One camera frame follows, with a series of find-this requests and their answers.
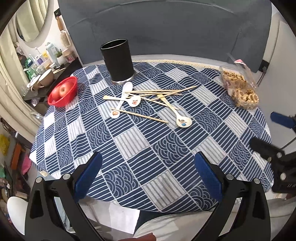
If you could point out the wooden chopstick top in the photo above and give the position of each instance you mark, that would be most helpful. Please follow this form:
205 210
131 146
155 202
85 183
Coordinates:
161 90

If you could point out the dark side shelf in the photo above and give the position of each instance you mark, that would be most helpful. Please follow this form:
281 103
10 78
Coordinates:
44 92

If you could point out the wooden chopstick diagonal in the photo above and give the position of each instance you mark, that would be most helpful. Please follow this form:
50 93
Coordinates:
160 103

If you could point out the wooden chopstick front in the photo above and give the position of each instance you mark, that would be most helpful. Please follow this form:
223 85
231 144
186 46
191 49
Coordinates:
140 115

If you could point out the oval wall mirror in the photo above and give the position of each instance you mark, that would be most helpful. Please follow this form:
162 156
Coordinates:
33 21

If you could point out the red plastic bowl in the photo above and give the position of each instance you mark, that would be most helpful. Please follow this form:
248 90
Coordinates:
54 98

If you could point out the beige ceramic mug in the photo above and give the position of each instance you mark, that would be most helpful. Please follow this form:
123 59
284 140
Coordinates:
41 81

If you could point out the wooden chopstick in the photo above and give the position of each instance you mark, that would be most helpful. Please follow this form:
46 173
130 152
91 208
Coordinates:
140 115
173 93
150 93
161 90

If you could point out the grey upholstered sofa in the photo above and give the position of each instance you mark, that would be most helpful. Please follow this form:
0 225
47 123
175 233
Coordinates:
218 30

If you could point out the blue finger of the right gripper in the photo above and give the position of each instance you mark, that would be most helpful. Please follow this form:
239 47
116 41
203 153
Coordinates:
287 121
266 150

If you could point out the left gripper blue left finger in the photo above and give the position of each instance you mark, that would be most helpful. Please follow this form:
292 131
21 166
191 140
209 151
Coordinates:
84 176

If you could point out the red apple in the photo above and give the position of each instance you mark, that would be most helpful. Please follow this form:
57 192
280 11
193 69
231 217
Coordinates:
65 88

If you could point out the blue patterned tablecloth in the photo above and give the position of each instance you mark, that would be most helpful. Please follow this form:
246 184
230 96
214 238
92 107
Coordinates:
148 165

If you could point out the black cylindrical utensil holder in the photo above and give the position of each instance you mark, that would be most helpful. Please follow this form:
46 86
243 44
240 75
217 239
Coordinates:
117 58

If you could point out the white ceramic spoon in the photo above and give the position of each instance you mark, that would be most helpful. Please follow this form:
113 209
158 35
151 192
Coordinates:
181 121
133 101
127 87

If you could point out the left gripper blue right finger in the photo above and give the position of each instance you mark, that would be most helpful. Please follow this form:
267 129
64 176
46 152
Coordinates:
207 173

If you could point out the cream curtain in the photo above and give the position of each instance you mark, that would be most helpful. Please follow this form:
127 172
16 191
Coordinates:
13 109

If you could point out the clear plastic snack box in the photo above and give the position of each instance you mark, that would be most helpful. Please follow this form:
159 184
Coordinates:
240 87

